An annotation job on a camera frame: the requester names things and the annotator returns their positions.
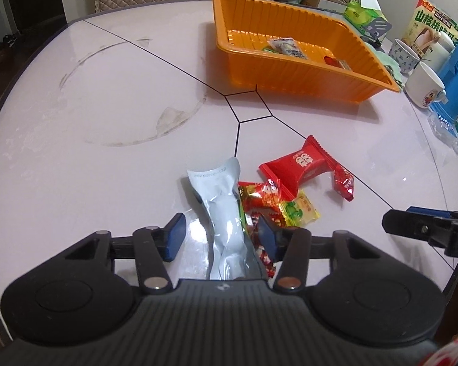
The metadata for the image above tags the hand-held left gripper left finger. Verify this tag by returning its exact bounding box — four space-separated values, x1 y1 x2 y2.
63 213 186 295

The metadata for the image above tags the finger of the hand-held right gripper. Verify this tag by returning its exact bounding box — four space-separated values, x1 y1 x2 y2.
382 209 436 243
406 206 458 219

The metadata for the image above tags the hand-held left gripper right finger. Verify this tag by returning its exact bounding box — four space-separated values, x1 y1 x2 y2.
257 214 383 294

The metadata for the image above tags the yellow green snack packet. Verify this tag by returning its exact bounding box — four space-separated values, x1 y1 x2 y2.
278 190 322 228

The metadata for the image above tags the red patterned snack packet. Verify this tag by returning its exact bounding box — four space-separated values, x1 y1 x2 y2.
237 180 285 278

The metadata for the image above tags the silver foil pouch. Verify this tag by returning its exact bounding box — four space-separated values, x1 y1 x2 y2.
187 157 270 281

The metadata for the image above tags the small red snack packet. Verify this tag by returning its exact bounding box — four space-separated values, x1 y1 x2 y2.
331 166 356 203

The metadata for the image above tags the large red snack packet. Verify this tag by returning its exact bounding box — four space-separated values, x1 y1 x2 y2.
258 135 344 202

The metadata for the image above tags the orange plastic tray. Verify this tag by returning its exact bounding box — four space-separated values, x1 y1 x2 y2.
213 0 401 103

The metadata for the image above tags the red white snack packet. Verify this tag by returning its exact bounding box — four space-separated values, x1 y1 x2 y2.
324 56 352 70

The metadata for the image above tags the black seaweed snack packet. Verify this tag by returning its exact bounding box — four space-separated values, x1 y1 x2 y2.
268 37 308 60

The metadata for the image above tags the clear blue plastic packet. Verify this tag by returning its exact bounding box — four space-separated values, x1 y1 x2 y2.
427 110 458 142

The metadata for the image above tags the white cartoon mug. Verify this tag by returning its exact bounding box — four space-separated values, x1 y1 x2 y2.
405 61 447 109

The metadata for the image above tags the green cloth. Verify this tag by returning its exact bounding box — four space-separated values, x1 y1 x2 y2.
376 46 407 88

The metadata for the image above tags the white patterned mug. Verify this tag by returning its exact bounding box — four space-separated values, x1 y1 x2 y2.
388 39 422 74

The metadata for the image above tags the grey phone stand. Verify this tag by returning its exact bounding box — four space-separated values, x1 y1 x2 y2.
361 17 394 46

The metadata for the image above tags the yellow white carton box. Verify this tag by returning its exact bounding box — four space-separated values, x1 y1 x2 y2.
402 0 458 59

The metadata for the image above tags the green tissue pack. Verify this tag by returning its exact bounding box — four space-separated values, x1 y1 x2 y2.
343 0 388 27

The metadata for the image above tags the row of shoes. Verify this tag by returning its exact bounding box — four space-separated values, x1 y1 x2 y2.
0 34 20 92

